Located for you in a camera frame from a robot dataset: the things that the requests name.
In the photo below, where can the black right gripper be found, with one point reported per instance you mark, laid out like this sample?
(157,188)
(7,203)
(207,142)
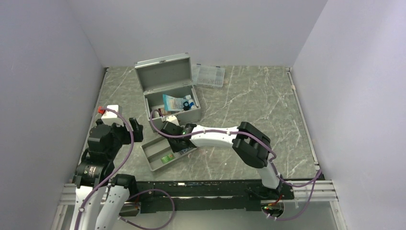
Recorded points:
(174,149)

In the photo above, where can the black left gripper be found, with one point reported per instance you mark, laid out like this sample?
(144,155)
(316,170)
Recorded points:
(137,129)

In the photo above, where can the green wind oil box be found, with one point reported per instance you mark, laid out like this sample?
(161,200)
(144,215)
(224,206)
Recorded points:
(167,158)

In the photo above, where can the grey plastic divided tray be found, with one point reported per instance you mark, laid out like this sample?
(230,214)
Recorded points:
(155,149)

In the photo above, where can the brown bottle orange cap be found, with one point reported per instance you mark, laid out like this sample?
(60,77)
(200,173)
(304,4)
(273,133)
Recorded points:
(163,111)

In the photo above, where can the blue white mask pack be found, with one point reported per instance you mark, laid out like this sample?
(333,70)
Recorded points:
(173,104)

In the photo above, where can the white blue bandage roll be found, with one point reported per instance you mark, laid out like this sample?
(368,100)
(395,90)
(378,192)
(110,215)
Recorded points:
(191,102)

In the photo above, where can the grey metal medicine case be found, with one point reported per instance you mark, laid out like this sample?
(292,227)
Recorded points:
(170,75)

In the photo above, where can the black handled scissors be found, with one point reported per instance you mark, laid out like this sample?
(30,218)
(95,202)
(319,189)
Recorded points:
(186,106)

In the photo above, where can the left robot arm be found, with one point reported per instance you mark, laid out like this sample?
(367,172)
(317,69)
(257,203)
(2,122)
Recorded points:
(100,199)

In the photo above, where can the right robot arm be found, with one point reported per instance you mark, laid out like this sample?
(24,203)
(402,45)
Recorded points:
(250,144)

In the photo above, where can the clear plastic pill organizer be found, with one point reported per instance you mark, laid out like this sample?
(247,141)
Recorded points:
(208,76)

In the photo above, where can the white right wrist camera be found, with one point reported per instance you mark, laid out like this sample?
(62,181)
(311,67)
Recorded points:
(172,119)

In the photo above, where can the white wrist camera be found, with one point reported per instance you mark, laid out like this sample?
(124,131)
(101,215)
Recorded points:
(172,119)
(110,118)

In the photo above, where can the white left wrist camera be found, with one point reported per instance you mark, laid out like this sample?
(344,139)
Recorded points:
(110,118)

